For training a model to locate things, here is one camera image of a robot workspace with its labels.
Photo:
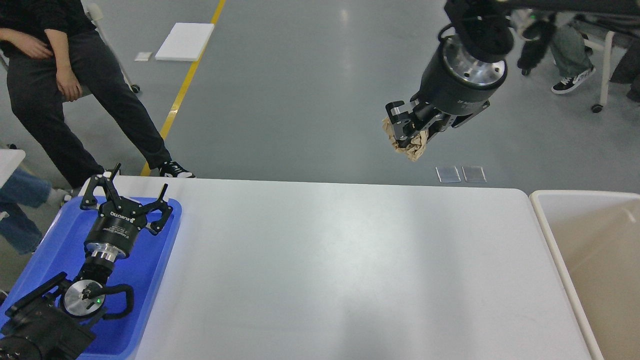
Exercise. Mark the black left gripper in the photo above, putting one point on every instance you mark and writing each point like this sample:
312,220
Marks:
120,220

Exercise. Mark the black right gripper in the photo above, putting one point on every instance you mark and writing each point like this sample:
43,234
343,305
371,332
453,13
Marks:
455,87

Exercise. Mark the brown paper ball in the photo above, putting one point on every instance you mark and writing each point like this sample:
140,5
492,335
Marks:
416,146

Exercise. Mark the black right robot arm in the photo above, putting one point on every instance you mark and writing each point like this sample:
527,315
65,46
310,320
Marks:
484,26

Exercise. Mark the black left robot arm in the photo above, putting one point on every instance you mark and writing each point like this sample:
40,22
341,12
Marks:
87,293

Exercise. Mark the left clear floor plate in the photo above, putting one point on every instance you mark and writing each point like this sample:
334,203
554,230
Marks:
448,174

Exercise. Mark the clear floor plate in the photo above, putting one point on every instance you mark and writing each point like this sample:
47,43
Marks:
474,174
448,174

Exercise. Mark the blue plastic tray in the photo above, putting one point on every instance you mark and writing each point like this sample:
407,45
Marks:
62,250

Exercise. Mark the right clear floor plate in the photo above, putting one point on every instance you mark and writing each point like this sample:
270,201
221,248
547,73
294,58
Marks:
474,174

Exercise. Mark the person in blue jeans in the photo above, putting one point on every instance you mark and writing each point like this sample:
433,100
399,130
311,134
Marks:
27,190

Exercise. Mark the white side table corner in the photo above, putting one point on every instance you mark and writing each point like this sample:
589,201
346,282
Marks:
10,160

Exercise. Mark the small white floor card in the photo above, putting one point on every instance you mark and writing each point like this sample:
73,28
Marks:
143,56

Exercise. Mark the seated person in jeans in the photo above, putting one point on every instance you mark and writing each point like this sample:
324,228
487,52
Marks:
574,66

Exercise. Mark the person in black clothes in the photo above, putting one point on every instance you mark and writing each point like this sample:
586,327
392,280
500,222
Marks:
54,51

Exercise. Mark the white foam board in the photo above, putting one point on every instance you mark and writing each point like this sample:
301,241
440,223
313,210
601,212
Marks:
185,42

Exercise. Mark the grey office chair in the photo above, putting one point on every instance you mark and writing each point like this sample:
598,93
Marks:
96,16

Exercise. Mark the beige plastic bin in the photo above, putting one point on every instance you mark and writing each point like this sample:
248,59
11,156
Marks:
594,239

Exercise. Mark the white frame chair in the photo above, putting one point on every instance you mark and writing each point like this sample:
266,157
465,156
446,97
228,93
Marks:
604,36

